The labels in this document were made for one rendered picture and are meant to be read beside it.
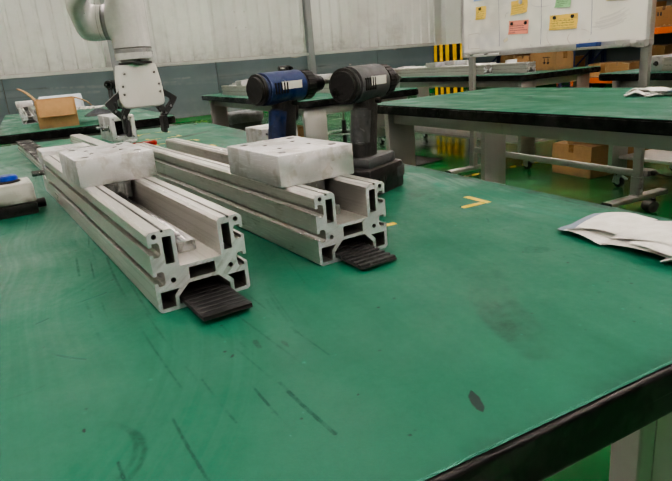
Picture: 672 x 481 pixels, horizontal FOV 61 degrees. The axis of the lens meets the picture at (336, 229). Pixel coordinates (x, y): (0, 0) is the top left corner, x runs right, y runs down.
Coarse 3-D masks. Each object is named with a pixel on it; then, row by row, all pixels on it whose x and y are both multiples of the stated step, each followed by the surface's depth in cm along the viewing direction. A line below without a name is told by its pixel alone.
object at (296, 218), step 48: (144, 144) 127; (192, 144) 120; (192, 192) 102; (240, 192) 83; (288, 192) 70; (336, 192) 74; (384, 192) 70; (288, 240) 73; (336, 240) 68; (384, 240) 72
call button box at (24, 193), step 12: (24, 180) 108; (0, 192) 103; (12, 192) 105; (24, 192) 106; (0, 204) 104; (12, 204) 105; (24, 204) 106; (36, 204) 107; (0, 216) 104; (12, 216) 105
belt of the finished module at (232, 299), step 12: (192, 288) 61; (204, 288) 61; (216, 288) 60; (228, 288) 60; (192, 300) 58; (204, 300) 58; (216, 300) 57; (228, 300) 57; (240, 300) 57; (204, 312) 55; (216, 312) 54; (228, 312) 55
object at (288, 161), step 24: (240, 144) 82; (264, 144) 80; (288, 144) 78; (312, 144) 76; (336, 144) 75; (240, 168) 79; (264, 168) 73; (288, 168) 70; (312, 168) 72; (336, 168) 74
